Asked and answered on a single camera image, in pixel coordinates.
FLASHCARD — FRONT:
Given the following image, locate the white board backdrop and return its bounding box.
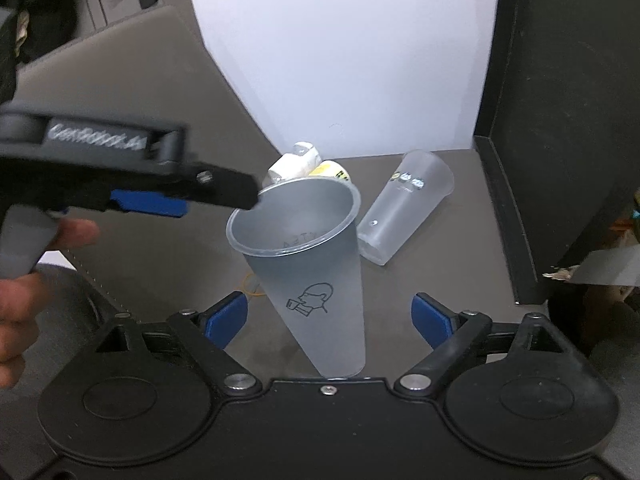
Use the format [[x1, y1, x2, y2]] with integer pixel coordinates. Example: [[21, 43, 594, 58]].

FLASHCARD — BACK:
[[192, 0, 497, 158]]

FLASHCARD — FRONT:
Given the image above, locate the person's left hand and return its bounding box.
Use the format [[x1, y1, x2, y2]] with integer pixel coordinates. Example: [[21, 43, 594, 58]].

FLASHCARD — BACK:
[[0, 219, 100, 389]]

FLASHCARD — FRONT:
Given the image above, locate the frosted plastic cup with figure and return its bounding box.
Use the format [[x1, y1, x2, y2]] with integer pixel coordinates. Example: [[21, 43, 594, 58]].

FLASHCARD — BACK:
[[226, 177, 366, 378]]

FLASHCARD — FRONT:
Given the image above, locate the yellow-label vitamin water bottle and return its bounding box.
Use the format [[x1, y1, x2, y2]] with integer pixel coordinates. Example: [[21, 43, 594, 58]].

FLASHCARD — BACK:
[[309, 160, 350, 181]]

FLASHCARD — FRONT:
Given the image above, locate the black tray leaning upright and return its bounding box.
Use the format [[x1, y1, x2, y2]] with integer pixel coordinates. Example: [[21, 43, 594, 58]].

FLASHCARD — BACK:
[[474, 0, 639, 304]]

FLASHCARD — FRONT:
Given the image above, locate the white-label clear plastic bottle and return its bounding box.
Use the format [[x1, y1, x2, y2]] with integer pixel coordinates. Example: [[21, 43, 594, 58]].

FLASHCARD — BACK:
[[262, 141, 322, 188]]

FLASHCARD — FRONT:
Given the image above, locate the frosted plastic cup with pandas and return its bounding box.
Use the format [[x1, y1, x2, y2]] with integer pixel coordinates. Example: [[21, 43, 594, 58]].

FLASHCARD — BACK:
[[357, 150, 454, 266]]

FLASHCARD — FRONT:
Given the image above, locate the orange rubber band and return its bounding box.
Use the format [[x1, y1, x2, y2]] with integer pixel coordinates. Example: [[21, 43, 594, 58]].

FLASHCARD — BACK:
[[240, 272, 265, 298]]

